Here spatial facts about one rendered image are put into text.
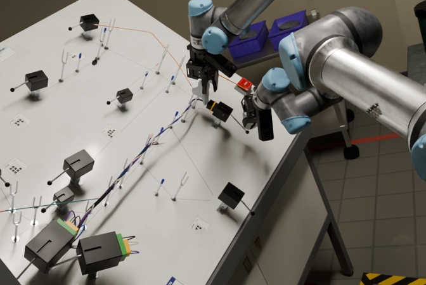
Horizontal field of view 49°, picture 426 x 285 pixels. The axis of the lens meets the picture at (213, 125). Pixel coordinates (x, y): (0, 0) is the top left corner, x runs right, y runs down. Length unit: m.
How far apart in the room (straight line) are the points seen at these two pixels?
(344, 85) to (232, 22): 0.50
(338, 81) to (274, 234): 0.96
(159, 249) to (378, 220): 1.56
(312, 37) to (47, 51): 1.06
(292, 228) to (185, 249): 0.59
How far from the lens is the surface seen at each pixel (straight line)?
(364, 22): 1.00
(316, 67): 0.92
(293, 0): 3.69
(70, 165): 1.32
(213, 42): 1.29
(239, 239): 1.47
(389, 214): 2.69
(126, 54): 1.81
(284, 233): 1.80
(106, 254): 1.17
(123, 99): 1.56
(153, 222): 1.40
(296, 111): 1.33
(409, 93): 0.77
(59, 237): 1.17
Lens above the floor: 1.75
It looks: 23 degrees down
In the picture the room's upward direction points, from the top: 25 degrees counter-clockwise
